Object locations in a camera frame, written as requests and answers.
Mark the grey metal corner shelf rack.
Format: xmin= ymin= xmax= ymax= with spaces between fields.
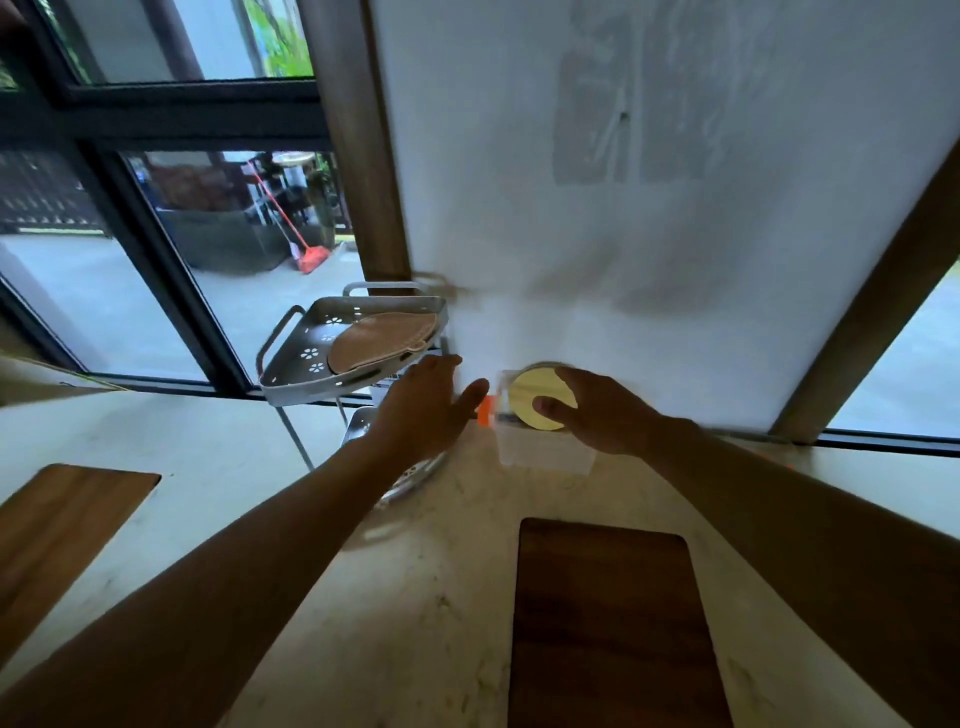
xmin=255 ymin=281 xmax=452 ymax=506

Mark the black window frame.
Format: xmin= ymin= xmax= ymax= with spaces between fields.
xmin=0 ymin=0 xmax=372 ymax=410

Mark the person's right forearm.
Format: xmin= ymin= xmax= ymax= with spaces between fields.
xmin=648 ymin=416 xmax=960 ymax=728

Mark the brown wooden post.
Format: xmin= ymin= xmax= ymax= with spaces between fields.
xmin=769 ymin=138 xmax=960 ymax=445
xmin=297 ymin=0 xmax=414 ymax=285

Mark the person's left hand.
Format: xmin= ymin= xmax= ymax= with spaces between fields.
xmin=367 ymin=354 xmax=490 ymax=470

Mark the person's right hand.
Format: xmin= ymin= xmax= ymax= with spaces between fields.
xmin=532 ymin=366 xmax=670 ymax=458

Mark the light wooden cutting board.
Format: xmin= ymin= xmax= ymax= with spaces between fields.
xmin=0 ymin=463 xmax=163 ymax=669

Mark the clear jar with yellow lid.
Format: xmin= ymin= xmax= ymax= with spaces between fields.
xmin=495 ymin=363 xmax=598 ymax=475

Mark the dark wooden cutting board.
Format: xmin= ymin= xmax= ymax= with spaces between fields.
xmin=507 ymin=516 xmax=735 ymax=728

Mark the person's left forearm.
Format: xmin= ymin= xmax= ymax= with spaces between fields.
xmin=0 ymin=435 xmax=421 ymax=728

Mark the red broom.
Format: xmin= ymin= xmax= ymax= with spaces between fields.
xmin=247 ymin=161 xmax=332 ymax=276

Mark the dark outdoor planter box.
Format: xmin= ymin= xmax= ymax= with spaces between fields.
xmin=153 ymin=204 xmax=336 ymax=276

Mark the brown folded cloth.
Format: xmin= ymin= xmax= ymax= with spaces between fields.
xmin=327 ymin=311 xmax=439 ymax=376

